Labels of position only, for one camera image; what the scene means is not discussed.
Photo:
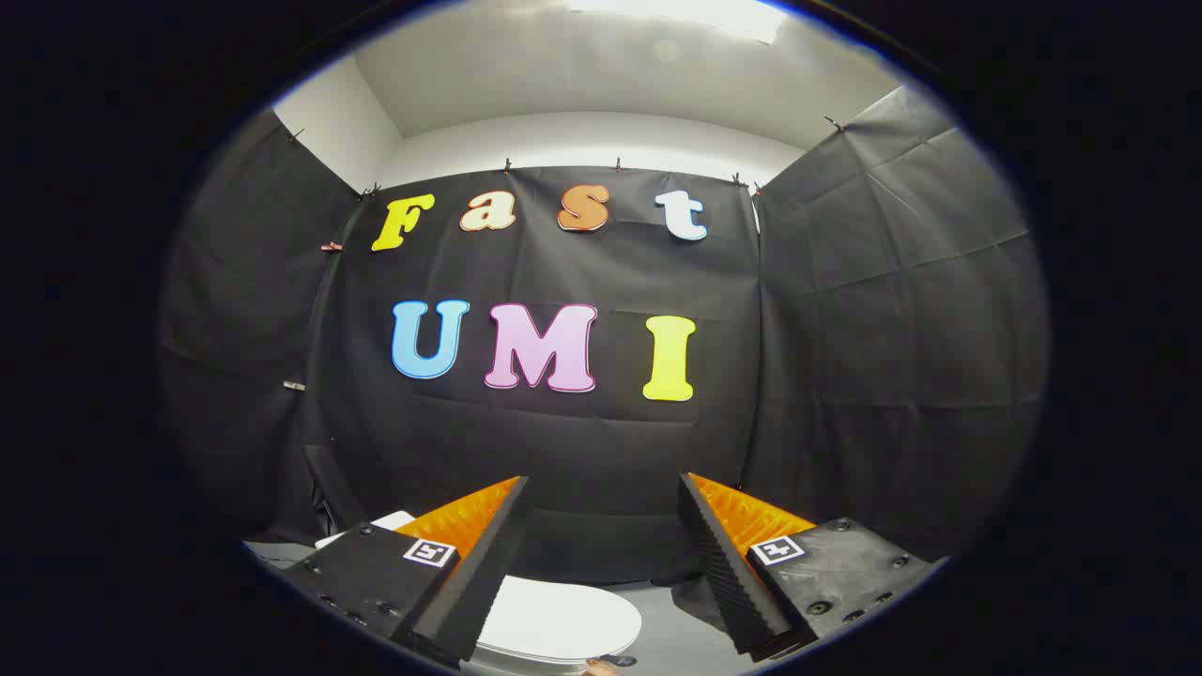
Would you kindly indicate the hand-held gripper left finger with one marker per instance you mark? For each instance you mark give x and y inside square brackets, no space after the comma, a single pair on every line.
[488,563]

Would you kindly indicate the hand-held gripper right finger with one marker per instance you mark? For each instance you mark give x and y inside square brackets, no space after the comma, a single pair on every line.
[723,573]

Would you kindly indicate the grey round lid tab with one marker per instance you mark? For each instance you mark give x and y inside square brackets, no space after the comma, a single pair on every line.
[622,661]

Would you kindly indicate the black backdrop cloth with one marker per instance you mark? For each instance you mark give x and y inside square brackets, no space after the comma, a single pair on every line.
[582,441]

